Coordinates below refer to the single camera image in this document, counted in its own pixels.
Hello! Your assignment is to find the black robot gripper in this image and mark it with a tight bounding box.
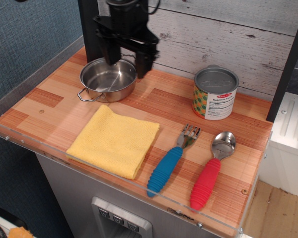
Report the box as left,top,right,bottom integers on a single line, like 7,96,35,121
93,0,159,79

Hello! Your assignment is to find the small stainless steel pot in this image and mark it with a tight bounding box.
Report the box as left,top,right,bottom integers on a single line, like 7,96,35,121
77,58,137,103

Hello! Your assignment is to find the yellow folded cloth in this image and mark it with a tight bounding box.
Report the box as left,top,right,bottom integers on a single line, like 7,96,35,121
66,105,159,179

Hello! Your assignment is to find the toy food can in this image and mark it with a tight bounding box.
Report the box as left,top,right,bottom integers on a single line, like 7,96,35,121
192,65,239,120

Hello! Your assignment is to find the grey toy fridge cabinet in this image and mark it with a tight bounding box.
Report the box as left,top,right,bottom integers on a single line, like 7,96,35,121
37,154,240,238

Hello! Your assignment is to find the white toy sink unit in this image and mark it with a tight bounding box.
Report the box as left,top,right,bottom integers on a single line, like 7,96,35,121
259,93,298,196

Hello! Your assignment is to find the orange object bottom left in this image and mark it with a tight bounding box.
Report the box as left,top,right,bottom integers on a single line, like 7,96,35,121
8,227,34,238

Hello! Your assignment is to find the blue handled fork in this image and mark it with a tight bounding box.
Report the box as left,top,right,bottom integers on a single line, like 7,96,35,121
147,124,201,197

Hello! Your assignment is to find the red handled spoon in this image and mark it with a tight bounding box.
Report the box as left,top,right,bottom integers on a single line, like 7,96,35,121
190,131,236,211

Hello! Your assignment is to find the black right shelf post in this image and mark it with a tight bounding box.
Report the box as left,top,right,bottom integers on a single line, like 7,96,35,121
266,0,298,122

